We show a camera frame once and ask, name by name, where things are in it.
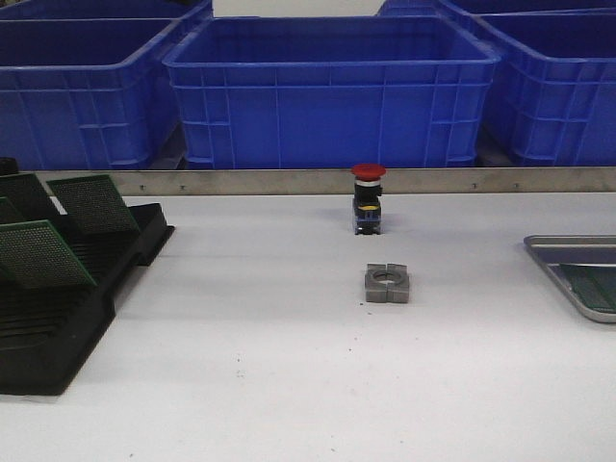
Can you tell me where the green perforated board middle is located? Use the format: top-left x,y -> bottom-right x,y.
1,220 -> 96,289

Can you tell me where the green perforated board rear left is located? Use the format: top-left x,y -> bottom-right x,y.
1,173 -> 60,224

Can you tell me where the green perforated board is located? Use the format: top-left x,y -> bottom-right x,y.
47,174 -> 141,235
1,220 -> 96,289
1,173 -> 60,224
560,265 -> 615,314

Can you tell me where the black slotted board rack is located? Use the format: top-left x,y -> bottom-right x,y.
0,157 -> 176,398

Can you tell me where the blue plastic crate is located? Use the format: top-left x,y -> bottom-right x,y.
475,13 -> 615,167
164,16 -> 499,169
0,17 -> 186,171

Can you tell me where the green perforated board front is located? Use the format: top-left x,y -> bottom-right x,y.
560,265 -> 615,314

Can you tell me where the far right blue crate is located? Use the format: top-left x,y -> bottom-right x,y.
377,0 -> 615,16

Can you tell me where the right blue plastic crate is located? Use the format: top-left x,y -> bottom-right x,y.
475,13 -> 615,167

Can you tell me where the green perforated board rear right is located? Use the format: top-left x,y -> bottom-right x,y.
47,174 -> 141,235

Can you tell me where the left blue plastic crate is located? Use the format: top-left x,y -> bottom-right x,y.
0,17 -> 186,171

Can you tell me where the centre blue plastic crate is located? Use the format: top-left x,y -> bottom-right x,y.
164,16 -> 499,169

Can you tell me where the grey square metal nut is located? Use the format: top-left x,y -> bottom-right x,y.
364,264 -> 410,304

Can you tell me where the silver metal tray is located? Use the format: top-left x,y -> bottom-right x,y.
524,235 -> 615,323

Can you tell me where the far left blue crate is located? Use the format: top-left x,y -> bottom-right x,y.
1,0 -> 213,20

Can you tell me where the red emergency stop button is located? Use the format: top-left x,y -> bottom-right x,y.
351,164 -> 386,235

